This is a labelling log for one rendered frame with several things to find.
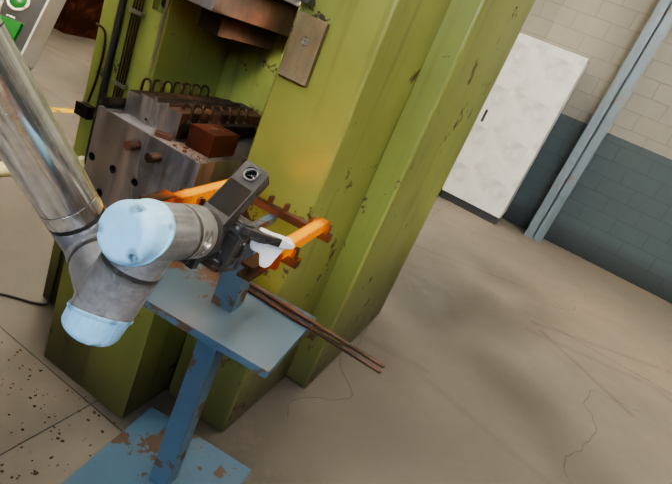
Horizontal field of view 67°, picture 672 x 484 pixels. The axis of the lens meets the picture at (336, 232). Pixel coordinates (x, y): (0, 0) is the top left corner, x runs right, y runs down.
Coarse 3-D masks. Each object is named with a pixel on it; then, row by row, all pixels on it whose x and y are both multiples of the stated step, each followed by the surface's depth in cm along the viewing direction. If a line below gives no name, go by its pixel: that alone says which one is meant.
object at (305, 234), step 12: (300, 228) 114; (312, 228) 117; (324, 228) 123; (300, 240) 108; (288, 252) 104; (240, 264) 89; (252, 264) 89; (276, 264) 97; (240, 276) 90; (252, 276) 91
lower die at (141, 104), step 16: (128, 96) 145; (144, 96) 142; (160, 96) 147; (176, 96) 154; (192, 96) 167; (128, 112) 146; (144, 112) 143; (160, 112) 141; (176, 112) 139; (208, 112) 151; (224, 112) 159; (160, 128) 142; (176, 128) 140
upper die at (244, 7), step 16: (192, 0) 130; (208, 0) 128; (224, 0) 131; (240, 0) 136; (256, 0) 142; (272, 0) 148; (240, 16) 139; (256, 16) 145; (272, 16) 152; (288, 16) 159; (288, 32) 164
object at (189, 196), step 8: (208, 184) 117; (216, 184) 119; (160, 192) 100; (168, 192) 101; (176, 192) 106; (184, 192) 107; (192, 192) 109; (200, 192) 111; (208, 192) 113; (160, 200) 97; (168, 200) 101; (176, 200) 102; (184, 200) 105; (192, 200) 108
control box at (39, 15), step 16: (32, 0) 140; (48, 0) 141; (64, 0) 148; (16, 16) 139; (32, 16) 140; (48, 16) 144; (32, 32) 139; (48, 32) 146; (32, 48) 142; (32, 64) 144
